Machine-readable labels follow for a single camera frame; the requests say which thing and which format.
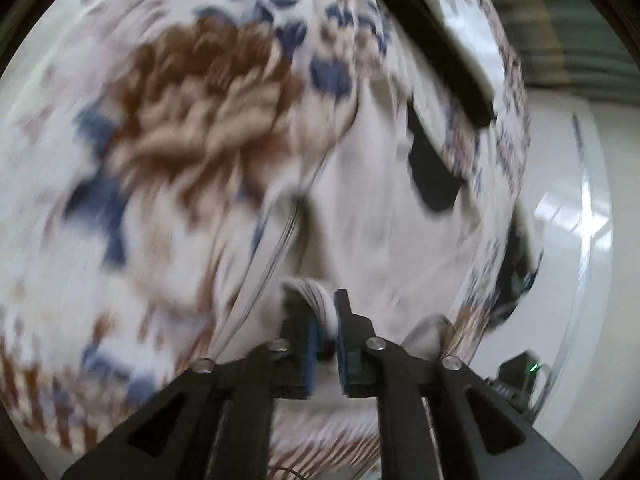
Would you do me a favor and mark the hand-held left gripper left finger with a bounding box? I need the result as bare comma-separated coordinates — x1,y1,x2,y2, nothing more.
62,316,321,480

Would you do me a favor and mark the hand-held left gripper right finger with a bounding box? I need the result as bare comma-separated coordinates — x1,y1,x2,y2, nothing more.
334,288,585,480

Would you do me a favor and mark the small black cloth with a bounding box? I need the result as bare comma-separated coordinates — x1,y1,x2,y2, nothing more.
406,104,462,212

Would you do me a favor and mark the floral bed sheet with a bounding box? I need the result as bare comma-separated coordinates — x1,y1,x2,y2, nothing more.
0,0,532,480

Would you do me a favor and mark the long black cloth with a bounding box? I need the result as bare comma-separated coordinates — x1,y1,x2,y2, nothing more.
374,0,497,130

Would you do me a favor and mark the white folded cloth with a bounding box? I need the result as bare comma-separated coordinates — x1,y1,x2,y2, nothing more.
411,0,503,103

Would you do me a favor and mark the green striped curtain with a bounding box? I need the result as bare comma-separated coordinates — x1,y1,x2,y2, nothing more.
492,0,638,92

